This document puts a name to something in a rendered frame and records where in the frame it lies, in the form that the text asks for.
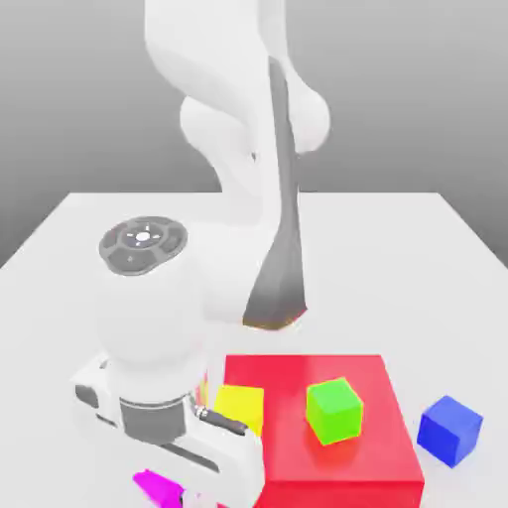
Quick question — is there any large red box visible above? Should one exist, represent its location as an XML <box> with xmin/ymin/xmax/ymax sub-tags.
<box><xmin>223</xmin><ymin>353</ymin><xmax>427</xmax><ymax>508</ymax></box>

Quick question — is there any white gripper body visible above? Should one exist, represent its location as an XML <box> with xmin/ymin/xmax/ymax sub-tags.
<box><xmin>93</xmin><ymin>415</ymin><xmax>267</xmax><ymax>508</ymax></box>

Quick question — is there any small green cube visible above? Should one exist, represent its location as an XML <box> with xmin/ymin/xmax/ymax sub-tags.
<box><xmin>305</xmin><ymin>376</ymin><xmax>365</xmax><ymax>446</ymax></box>

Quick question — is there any small magenta cube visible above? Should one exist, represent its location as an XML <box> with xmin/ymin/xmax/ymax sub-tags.
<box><xmin>132</xmin><ymin>468</ymin><xmax>187</xmax><ymax>508</ymax></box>

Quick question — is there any small yellow cube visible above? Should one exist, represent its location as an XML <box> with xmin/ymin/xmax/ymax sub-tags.
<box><xmin>213</xmin><ymin>384</ymin><xmax>266</xmax><ymax>439</ymax></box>

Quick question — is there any small blue cube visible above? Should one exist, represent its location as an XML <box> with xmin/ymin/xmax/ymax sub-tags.
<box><xmin>416</xmin><ymin>394</ymin><xmax>485</xmax><ymax>470</ymax></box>

